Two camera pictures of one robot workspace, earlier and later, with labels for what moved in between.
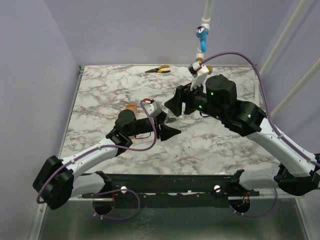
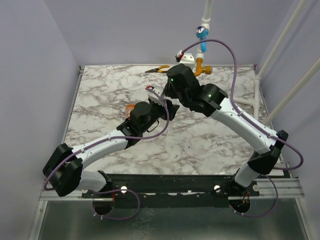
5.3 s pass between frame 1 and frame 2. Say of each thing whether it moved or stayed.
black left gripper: moved
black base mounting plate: stayed
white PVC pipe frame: stayed
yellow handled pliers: stayed
